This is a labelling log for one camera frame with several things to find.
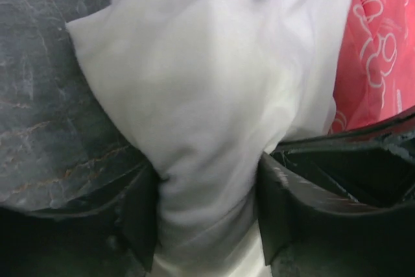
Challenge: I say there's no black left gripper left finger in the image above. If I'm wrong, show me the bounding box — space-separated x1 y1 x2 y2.
1 163 158 276

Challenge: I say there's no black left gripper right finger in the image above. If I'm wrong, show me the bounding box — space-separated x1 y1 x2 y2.
257 110 414 276

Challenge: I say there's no white garment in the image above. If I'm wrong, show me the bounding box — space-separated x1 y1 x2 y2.
66 0 351 276

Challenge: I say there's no pink printed garment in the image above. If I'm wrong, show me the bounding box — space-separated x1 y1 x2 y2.
330 0 414 133

